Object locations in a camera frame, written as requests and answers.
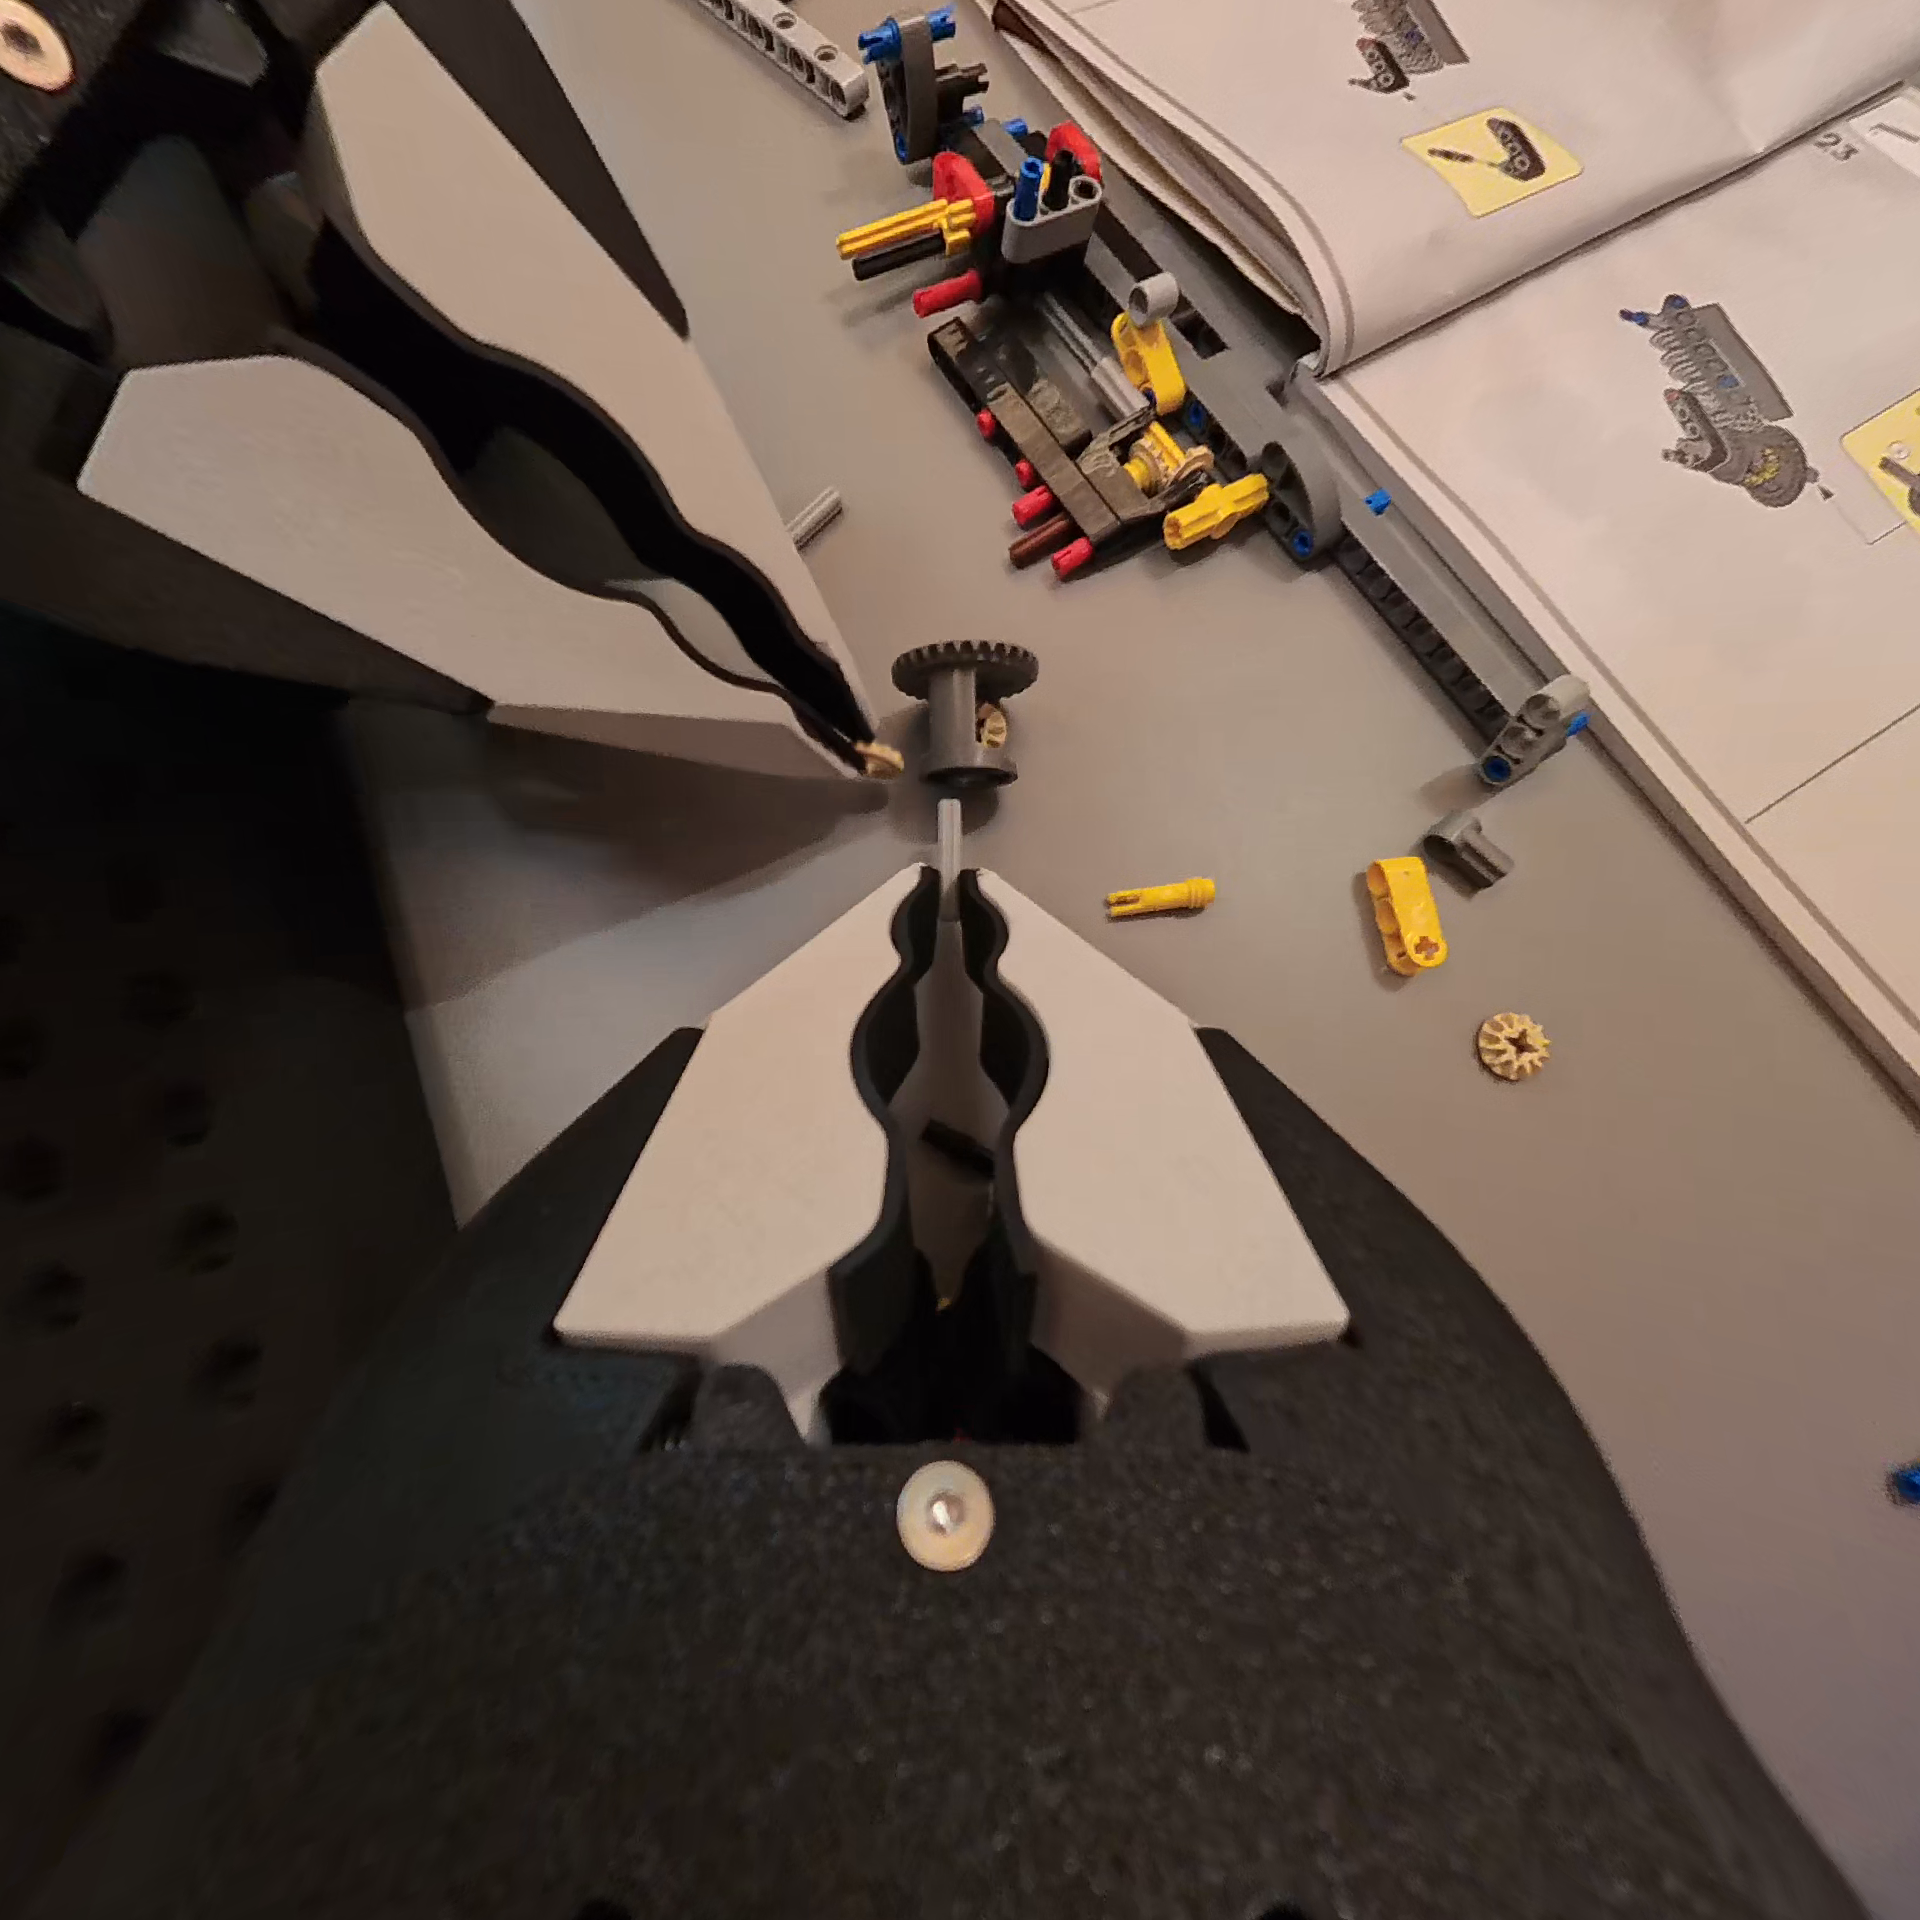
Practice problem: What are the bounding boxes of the dark grey lego connector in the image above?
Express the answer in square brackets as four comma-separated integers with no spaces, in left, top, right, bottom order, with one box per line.
[1421,809,1517,895]

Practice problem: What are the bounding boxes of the lego chassis assembly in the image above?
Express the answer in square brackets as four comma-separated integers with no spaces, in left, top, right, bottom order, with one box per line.
[696,0,1595,788]

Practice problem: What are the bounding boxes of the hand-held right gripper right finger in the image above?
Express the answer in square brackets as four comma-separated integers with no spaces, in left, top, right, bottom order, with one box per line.
[957,867,1352,1433]

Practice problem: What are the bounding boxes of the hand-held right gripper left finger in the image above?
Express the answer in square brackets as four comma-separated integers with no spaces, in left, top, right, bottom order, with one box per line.
[551,861,942,1445]

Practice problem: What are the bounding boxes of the grey lego differential housing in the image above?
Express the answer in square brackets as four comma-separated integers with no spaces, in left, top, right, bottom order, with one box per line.
[891,637,1040,797]

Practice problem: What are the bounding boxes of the yellow lego connector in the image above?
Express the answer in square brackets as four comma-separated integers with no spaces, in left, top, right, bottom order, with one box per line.
[1363,855,1452,978]

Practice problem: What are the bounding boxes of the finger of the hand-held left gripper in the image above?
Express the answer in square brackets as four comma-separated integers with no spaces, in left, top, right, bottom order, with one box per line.
[76,349,888,781]
[297,0,879,745]

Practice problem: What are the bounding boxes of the lego instruction booklet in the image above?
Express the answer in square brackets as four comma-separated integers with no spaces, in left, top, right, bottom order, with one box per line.
[989,0,1920,1113]

